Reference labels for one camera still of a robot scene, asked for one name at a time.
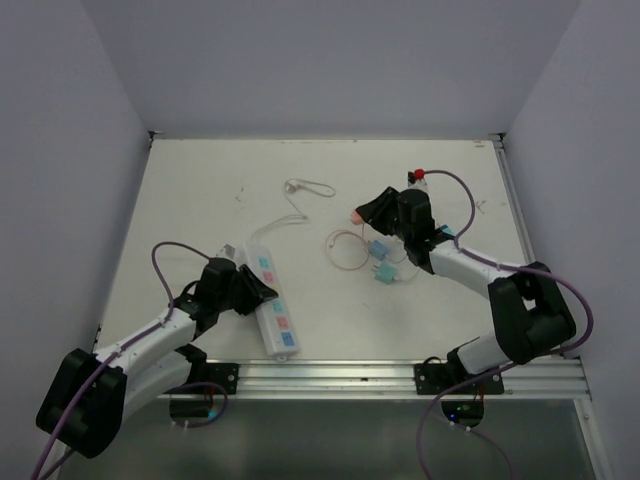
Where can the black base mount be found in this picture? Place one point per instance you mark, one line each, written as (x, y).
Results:
(432, 376)
(225, 374)

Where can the teal charger plug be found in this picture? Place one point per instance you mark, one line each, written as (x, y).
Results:
(447, 231)

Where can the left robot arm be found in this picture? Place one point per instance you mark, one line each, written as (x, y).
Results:
(93, 393)

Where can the green charger plug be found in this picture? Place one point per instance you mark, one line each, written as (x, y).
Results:
(385, 273)

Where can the white power strip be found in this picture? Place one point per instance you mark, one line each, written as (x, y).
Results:
(273, 316)

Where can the orange charger plug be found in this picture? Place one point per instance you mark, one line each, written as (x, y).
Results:
(355, 218)

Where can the aluminium rail frame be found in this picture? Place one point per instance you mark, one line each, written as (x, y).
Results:
(262, 379)

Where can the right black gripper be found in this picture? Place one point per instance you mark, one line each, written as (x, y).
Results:
(373, 212)

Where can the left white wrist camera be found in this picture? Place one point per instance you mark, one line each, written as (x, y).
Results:
(228, 252)

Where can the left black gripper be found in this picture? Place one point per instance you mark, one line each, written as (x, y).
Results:
(252, 286)

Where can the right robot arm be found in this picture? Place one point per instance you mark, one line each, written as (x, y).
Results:
(529, 314)

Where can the blue charger plug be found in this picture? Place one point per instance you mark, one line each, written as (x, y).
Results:
(378, 250)

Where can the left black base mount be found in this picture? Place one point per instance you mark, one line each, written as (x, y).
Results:
(225, 374)

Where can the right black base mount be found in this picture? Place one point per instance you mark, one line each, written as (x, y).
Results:
(432, 376)

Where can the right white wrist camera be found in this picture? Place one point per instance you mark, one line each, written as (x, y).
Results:
(416, 180)

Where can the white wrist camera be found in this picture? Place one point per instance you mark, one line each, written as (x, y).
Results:
(416, 180)
(228, 252)

